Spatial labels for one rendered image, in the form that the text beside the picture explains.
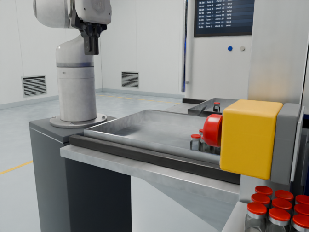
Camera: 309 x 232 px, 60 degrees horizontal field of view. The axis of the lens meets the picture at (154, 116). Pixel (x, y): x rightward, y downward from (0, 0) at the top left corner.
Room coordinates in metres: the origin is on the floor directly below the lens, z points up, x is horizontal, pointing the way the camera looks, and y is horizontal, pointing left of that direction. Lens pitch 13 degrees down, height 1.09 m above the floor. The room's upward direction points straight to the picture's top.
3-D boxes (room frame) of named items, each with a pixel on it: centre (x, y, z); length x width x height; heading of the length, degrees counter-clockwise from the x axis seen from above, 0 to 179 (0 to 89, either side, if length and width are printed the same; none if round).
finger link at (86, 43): (0.65, 0.16, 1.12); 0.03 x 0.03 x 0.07; 59
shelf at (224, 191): (0.75, -0.17, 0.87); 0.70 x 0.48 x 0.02; 149
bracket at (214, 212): (0.54, -0.04, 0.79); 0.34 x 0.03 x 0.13; 59
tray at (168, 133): (0.62, -0.05, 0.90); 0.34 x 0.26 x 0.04; 59
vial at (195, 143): (0.51, -0.08, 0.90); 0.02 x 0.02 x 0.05
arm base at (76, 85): (0.90, 0.26, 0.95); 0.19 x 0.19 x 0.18
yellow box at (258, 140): (0.29, -0.12, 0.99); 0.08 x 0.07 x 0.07; 59
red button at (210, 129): (0.32, -0.08, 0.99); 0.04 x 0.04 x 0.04; 59
